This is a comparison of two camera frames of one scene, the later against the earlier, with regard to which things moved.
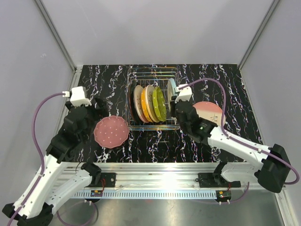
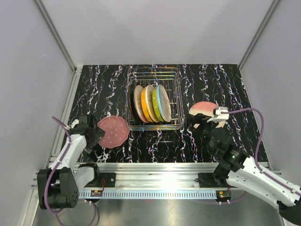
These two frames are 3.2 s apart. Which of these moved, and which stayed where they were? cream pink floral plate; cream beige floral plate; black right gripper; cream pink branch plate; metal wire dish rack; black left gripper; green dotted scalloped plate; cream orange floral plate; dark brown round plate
Moved: black left gripper; black right gripper; cream beige floral plate
Stayed: dark brown round plate; cream orange floral plate; green dotted scalloped plate; cream pink branch plate; metal wire dish rack; cream pink floral plate
